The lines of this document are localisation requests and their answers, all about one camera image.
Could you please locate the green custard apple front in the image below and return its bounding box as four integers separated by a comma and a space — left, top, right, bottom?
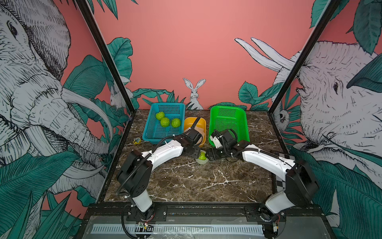
199, 151, 207, 161

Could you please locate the green custard apple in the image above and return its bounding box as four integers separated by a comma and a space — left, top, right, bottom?
171, 118, 182, 128
155, 112, 165, 120
199, 151, 207, 161
160, 117, 171, 127

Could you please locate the white foam net sleeve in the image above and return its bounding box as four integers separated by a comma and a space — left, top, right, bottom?
196, 150, 209, 165

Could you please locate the yellow plastic tub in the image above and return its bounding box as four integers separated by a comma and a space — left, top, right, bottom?
184, 117, 207, 148

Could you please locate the bright green plastic basket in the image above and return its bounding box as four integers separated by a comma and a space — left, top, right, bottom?
209, 106, 250, 146

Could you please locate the teal plastic basket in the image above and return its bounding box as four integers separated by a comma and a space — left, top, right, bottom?
142, 103, 186, 144

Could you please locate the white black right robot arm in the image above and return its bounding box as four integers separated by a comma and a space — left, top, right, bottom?
207, 129, 319, 220

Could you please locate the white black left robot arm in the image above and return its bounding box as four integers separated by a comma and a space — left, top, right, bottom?
116, 117, 203, 218

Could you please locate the green custard apple right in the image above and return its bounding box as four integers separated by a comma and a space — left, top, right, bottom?
171, 118, 182, 128

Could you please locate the green custard apple middle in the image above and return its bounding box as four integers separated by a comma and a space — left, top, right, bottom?
160, 117, 171, 127

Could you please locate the green custard apple back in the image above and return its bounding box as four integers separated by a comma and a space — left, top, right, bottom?
155, 112, 165, 120

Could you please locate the small yellow blue object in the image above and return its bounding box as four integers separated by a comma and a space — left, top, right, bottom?
133, 137, 142, 145

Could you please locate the black white checkerboard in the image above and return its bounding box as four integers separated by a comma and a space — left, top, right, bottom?
273, 151, 295, 192

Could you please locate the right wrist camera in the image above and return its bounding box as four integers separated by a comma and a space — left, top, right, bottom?
210, 135, 223, 148

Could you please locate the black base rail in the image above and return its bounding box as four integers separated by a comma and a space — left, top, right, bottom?
84, 202, 324, 224

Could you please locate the black right frame post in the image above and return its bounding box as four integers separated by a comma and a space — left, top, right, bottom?
268, 0, 341, 116

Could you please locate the black frame post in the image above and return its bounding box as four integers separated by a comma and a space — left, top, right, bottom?
268, 0, 341, 116
76, 0, 135, 114

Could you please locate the black left frame post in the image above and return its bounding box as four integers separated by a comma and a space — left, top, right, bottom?
76, 0, 135, 114

